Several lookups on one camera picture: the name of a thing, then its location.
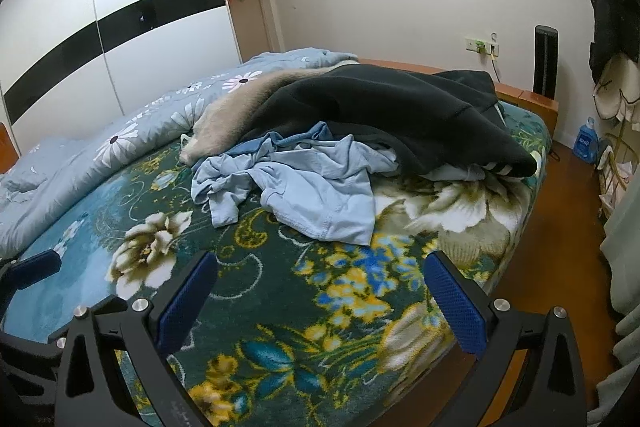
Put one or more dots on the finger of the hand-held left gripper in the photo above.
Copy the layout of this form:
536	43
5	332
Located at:
35	264

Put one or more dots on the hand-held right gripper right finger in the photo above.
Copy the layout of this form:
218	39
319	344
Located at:
457	307

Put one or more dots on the light blue shirt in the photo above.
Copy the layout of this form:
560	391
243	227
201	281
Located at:
310	192

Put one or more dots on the blue detergent bottle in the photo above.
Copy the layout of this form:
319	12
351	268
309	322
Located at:
585	144

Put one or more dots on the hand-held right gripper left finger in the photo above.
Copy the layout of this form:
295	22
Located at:
187	302

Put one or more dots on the dark hanging jacket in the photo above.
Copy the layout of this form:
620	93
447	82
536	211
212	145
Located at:
612	27

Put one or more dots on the cream hanging hats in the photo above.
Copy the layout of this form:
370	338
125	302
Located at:
612	92

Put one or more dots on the white wardrobe with black stripe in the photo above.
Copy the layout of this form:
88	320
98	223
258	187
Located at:
125	7

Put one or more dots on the green floral blanket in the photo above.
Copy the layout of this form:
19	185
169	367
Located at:
280	307

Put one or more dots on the wall socket with plugs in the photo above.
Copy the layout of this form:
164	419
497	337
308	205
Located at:
481	46

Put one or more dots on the beige fuzzy garment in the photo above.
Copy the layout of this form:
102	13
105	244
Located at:
235	112

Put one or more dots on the blue daisy print quilt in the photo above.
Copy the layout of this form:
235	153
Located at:
100	127

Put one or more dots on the wooden headboard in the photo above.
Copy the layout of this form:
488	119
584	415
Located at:
530	104

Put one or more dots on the black tower heater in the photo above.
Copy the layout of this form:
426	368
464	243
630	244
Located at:
545	57

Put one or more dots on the wooden door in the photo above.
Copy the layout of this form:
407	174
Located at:
252	7

